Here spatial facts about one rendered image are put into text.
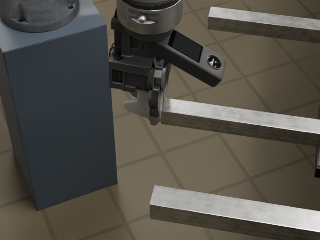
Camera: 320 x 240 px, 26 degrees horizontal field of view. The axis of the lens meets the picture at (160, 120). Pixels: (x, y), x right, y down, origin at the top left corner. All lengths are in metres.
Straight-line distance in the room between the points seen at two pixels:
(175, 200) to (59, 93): 0.94
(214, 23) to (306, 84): 1.18
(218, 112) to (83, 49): 0.66
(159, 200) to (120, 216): 1.17
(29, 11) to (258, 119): 0.73
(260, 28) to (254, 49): 1.26
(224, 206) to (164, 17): 0.26
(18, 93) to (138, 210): 0.54
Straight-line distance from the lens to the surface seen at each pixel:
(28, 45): 1.61
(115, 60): 1.00
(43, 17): 1.62
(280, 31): 1.25
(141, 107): 1.06
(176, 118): 1.07
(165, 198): 0.83
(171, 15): 0.92
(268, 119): 1.07
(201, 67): 0.98
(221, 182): 2.08
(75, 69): 1.70
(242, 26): 1.25
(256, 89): 2.36
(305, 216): 0.83
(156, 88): 1.00
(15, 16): 1.65
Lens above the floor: 1.62
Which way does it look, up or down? 46 degrees down
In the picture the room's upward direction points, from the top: straight up
